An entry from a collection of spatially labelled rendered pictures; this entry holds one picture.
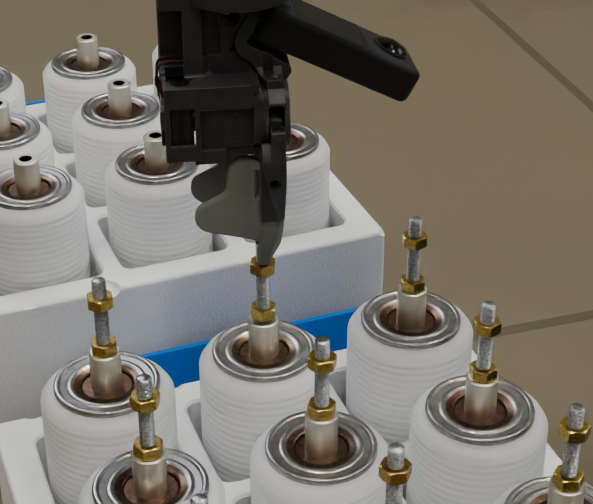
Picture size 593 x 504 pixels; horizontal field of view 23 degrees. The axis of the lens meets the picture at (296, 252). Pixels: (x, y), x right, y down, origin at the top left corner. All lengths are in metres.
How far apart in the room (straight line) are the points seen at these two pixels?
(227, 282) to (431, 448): 0.38
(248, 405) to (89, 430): 0.12
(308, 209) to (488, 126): 0.65
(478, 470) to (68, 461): 0.29
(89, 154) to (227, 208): 0.45
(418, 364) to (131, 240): 0.35
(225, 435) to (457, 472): 0.18
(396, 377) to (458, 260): 0.59
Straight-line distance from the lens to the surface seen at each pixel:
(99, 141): 1.39
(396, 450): 0.84
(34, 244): 1.28
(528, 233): 1.72
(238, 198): 0.97
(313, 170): 1.33
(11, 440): 1.12
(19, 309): 1.27
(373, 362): 1.09
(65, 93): 1.50
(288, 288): 1.35
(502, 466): 1.00
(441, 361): 1.08
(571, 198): 1.80
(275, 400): 1.04
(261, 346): 1.06
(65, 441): 1.03
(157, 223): 1.30
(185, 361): 1.31
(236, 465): 1.08
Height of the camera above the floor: 0.88
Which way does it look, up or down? 32 degrees down
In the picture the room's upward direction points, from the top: straight up
